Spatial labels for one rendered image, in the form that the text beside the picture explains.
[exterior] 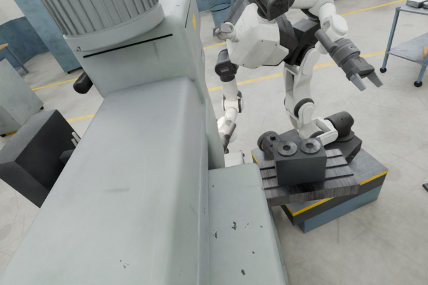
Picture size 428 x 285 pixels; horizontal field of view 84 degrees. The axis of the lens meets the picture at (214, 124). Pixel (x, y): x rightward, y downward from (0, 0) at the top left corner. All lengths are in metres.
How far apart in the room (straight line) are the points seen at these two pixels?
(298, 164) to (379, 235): 1.28
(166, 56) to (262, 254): 0.44
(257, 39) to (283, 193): 0.73
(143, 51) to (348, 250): 1.99
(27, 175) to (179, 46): 0.46
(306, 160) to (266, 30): 0.60
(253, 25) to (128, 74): 0.68
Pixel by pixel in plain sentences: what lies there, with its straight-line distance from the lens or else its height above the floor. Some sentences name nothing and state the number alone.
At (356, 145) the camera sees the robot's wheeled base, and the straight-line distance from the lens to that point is 2.03.
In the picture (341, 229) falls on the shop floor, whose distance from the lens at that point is 2.27.
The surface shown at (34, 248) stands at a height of 1.76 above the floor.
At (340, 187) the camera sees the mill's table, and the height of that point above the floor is 0.96.
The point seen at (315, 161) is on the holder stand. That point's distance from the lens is 1.16.
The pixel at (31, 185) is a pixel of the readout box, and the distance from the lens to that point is 0.74.
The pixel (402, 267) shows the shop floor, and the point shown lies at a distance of 2.26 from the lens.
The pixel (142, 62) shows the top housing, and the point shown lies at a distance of 0.58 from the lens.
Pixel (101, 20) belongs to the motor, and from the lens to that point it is 0.47.
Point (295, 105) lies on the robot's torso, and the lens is 1.56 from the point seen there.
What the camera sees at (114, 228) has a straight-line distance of 0.34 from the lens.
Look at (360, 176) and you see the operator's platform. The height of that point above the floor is 0.40.
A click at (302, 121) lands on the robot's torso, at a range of 1.61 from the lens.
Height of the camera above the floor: 2.01
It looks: 39 degrees down
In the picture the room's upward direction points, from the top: 17 degrees counter-clockwise
